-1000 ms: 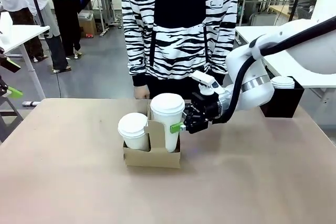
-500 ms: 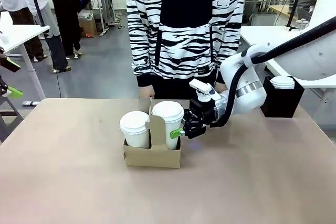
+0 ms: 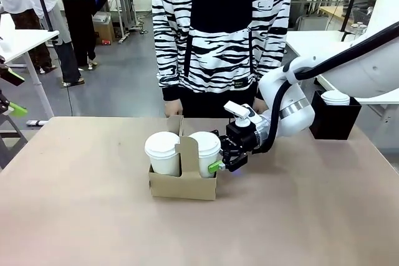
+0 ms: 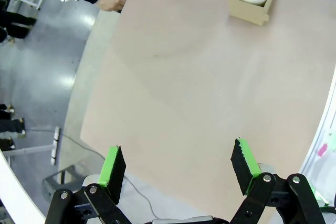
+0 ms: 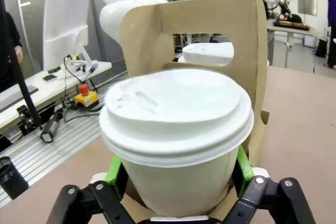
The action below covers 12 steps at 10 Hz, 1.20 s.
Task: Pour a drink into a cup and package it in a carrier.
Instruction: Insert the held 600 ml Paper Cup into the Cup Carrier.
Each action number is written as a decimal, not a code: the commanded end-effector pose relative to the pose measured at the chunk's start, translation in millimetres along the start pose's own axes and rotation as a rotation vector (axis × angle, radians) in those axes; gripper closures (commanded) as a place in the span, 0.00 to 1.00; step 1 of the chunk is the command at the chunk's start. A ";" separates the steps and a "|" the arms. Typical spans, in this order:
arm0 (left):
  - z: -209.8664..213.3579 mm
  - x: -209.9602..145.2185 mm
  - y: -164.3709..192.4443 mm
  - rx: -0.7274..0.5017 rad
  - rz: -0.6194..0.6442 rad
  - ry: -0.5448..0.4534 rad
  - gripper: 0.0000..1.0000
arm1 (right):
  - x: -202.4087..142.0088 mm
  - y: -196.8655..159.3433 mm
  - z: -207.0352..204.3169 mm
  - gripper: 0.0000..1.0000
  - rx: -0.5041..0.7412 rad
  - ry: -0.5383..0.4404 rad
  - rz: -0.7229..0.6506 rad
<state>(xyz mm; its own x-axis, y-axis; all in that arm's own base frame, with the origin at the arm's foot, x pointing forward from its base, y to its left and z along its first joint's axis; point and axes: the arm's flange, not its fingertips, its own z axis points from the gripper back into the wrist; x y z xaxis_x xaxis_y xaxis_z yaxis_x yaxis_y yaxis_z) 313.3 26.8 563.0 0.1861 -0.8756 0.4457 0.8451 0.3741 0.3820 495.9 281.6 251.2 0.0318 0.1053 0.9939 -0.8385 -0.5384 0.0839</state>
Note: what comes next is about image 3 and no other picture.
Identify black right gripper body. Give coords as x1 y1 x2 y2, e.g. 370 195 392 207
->
219 121 260 157

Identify white plastic cup lid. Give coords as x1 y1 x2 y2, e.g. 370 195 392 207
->
144 131 181 158
188 131 222 158

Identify brown cardboard cup carrier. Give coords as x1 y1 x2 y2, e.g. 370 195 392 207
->
147 115 218 201

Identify person's right forearm zebra sleeve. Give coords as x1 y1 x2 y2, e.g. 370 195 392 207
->
155 35 183 102

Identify person's right hand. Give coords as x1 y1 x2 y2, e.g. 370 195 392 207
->
164 99 184 117

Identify white desk with white legs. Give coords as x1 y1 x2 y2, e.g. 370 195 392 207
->
0 13 60 119

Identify person in grey trousers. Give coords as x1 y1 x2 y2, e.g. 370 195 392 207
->
31 0 85 88

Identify thin black tripod pole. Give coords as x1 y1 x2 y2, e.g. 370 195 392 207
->
32 0 75 117

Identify person in zebra hoodie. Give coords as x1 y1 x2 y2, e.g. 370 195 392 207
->
151 0 294 119

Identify person in blue top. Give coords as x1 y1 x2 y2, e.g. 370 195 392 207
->
46 0 102 69

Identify black open box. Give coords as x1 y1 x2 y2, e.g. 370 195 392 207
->
310 90 362 140

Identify brown cardboard box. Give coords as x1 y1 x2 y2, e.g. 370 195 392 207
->
93 12 117 45

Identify stack of white lids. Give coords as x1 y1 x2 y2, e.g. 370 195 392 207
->
320 90 352 107

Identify large white table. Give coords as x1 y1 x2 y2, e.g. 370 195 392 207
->
285 31 399 105

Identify wooden top background table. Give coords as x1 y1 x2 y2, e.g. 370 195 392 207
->
317 6 356 27

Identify cups on background table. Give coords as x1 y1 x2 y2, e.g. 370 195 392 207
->
351 22 368 35

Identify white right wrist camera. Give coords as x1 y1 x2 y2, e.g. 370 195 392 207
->
223 101 260 129

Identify black metal frame stand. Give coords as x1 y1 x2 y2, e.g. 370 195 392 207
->
0 119 29 170

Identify black right arm cable sleeve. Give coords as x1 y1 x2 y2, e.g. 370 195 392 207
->
251 20 399 156

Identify grey wire basket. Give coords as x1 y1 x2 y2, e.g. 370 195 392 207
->
352 9 375 26

